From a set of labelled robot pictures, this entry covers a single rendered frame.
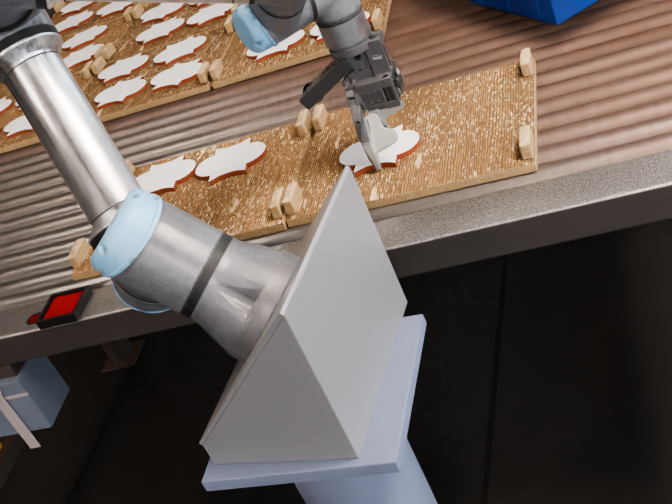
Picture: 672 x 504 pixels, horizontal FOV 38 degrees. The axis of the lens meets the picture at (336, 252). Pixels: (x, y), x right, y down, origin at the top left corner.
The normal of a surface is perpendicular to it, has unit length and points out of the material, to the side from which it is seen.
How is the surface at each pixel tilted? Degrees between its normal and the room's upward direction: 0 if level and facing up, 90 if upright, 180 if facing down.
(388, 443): 0
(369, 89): 90
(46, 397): 90
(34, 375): 90
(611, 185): 0
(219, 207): 0
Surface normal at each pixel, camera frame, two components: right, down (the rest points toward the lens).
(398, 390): -0.36, -0.77
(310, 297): 0.90, -0.13
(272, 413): -0.26, 0.62
